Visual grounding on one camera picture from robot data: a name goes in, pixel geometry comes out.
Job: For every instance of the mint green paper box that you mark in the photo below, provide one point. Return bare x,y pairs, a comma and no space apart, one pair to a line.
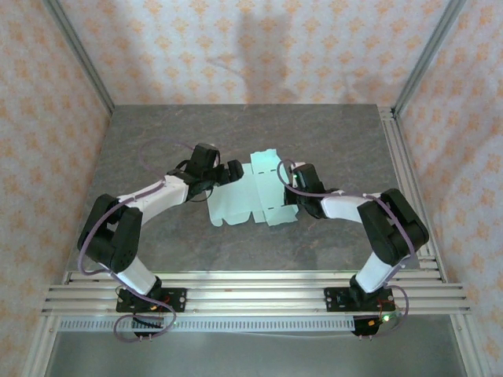
236,204

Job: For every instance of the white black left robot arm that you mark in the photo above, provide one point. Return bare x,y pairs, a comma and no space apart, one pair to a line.
161,194

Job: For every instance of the narrow aluminium table rail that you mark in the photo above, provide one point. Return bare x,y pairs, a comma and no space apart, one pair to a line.
255,276

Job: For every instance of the aluminium side rail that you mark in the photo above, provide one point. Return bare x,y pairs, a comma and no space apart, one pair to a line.
400,157

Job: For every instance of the wide aluminium mounting rail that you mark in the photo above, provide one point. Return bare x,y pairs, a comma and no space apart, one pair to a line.
255,298

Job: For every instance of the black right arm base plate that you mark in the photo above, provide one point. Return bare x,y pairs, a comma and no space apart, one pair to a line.
334,300

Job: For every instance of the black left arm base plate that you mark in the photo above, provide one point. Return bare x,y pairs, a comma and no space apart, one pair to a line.
177,300

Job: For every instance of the aluminium frame post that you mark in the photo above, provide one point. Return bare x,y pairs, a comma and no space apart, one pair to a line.
83,59
426,59

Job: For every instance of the aluminium frame leg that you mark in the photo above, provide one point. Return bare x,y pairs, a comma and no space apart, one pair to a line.
467,345
39,349

